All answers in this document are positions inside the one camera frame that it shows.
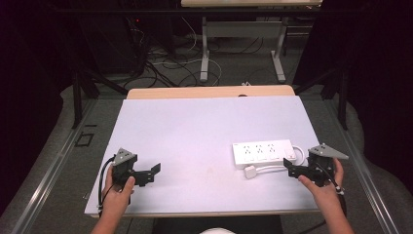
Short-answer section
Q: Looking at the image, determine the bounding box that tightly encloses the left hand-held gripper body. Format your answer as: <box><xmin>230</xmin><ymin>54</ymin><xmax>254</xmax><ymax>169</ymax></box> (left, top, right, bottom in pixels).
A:
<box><xmin>111</xmin><ymin>147</ymin><xmax>139</xmax><ymax>189</ymax></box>

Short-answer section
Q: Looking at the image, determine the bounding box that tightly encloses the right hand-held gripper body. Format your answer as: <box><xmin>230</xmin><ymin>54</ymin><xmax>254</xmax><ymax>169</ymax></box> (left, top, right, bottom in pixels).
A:
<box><xmin>306</xmin><ymin>142</ymin><xmax>350</xmax><ymax>188</ymax></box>

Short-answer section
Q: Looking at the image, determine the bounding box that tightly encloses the person's right hand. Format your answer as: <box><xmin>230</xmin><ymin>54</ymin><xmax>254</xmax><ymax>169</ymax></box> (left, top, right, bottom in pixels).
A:
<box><xmin>297</xmin><ymin>158</ymin><xmax>345</xmax><ymax>211</ymax></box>

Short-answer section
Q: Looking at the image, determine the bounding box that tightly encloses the person's left hand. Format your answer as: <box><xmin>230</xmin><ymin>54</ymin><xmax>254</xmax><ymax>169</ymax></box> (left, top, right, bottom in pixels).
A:
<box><xmin>101</xmin><ymin>166</ymin><xmax>136</xmax><ymax>218</ymax></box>

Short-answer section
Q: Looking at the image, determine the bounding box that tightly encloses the white power strip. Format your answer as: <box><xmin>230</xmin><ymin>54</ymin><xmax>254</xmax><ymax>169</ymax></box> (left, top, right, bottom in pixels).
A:
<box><xmin>231</xmin><ymin>138</ymin><xmax>297</xmax><ymax>170</ymax></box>

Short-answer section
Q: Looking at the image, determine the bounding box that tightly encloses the white power plug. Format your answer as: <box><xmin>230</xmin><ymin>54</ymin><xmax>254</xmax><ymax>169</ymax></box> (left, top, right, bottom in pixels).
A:
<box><xmin>244</xmin><ymin>165</ymin><xmax>258</xmax><ymax>180</ymax></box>

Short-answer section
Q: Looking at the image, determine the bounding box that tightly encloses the white table mat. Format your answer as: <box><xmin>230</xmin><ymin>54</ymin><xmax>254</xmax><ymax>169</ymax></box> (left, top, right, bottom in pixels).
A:
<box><xmin>84</xmin><ymin>95</ymin><xmax>320</xmax><ymax>216</ymax></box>

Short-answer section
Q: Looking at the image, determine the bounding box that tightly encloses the black metal stand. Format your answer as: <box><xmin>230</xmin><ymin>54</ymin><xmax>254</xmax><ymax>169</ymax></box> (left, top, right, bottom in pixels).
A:
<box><xmin>292</xmin><ymin>66</ymin><xmax>350</xmax><ymax>132</ymax></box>
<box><xmin>70</xmin><ymin>66</ymin><xmax>130</xmax><ymax>130</ymax></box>

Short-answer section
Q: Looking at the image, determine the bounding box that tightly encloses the person's white clothing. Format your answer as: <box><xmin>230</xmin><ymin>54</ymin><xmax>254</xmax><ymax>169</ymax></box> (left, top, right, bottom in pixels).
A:
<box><xmin>199</xmin><ymin>227</ymin><xmax>237</xmax><ymax>234</ymax></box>

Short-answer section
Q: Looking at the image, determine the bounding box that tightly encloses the dark curtain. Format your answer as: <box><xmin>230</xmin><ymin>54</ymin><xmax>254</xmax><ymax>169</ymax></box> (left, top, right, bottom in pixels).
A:
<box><xmin>0</xmin><ymin>0</ymin><xmax>86</xmax><ymax>209</ymax></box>
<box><xmin>291</xmin><ymin>0</ymin><xmax>413</xmax><ymax>196</ymax></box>

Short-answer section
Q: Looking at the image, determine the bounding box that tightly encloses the white-legged background desk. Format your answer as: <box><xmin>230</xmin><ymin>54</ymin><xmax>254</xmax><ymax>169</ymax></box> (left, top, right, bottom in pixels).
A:
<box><xmin>180</xmin><ymin>0</ymin><xmax>323</xmax><ymax>84</ymax></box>

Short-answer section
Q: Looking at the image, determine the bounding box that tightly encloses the black horizontal metal bar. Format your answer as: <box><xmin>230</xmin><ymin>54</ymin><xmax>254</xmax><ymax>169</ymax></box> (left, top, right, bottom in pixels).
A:
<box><xmin>53</xmin><ymin>7</ymin><xmax>325</xmax><ymax>18</ymax></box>

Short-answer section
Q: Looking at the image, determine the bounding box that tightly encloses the white power strip cable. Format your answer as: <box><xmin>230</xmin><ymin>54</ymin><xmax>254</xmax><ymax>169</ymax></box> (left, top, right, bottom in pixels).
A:
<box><xmin>254</xmin><ymin>145</ymin><xmax>307</xmax><ymax>174</ymax></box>

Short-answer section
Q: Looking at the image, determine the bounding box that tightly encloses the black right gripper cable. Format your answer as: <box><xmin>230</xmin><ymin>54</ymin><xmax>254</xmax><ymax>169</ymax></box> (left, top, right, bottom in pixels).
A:
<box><xmin>296</xmin><ymin>160</ymin><xmax>349</xmax><ymax>234</ymax></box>

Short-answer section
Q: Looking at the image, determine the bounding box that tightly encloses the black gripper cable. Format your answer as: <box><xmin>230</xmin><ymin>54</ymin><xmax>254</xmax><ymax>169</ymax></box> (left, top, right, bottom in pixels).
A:
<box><xmin>96</xmin><ymin>155</ymin><xmax>117</xmax><ymax>218</ymax></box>
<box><xmin>296</xmin><ymin>160</ymin><xmax>349</xmax><ymax>234</ymax></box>

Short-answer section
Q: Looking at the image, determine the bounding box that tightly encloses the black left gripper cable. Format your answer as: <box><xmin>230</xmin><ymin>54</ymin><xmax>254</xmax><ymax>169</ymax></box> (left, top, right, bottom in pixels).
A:
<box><xmin>96</xmin><ymin>155</ymin><xmax>117</xmax><ymax>218</ymax></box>

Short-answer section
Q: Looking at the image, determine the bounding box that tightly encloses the metal floor rail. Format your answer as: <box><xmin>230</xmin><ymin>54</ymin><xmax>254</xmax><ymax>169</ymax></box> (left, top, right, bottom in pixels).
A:
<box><xmin>11</xmin><ymin>97</ymin><xmax>98</xmax><ymax>234</ymax></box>
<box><xmin>320</xmin><ymin>97</ymin><xmax>402</xmax><ymax>234</ymax></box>

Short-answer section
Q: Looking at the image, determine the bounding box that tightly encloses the black floor socket frame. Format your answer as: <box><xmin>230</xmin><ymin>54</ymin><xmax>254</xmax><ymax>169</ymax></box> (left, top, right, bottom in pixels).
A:
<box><xmin>74</xmin><ymin>131</ymin><xmax>95</xmax><ymax>148</ymax></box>

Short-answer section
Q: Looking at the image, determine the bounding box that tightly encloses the black floor cable bundle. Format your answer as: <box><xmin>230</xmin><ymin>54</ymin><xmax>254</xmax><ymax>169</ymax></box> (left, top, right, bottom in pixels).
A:
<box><xmin>125</xmin><ymin>16</ymin><xmax>200</xmax><ymax>90</ymax></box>

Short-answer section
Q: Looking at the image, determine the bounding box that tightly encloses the white floor cable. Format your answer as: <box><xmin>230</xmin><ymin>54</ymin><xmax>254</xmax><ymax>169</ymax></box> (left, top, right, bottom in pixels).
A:
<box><xmin>151</xmin><ymin>16</ymin><xmax>224</xmax><ymax>88</ymax></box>

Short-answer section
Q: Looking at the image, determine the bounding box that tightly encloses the black cable under desk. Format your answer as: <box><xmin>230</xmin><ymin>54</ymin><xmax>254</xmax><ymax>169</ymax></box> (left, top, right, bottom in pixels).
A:
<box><xmin>206</xmin><ymin>36</ymin><xmax>265</xmax><ymax>56</ymax></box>

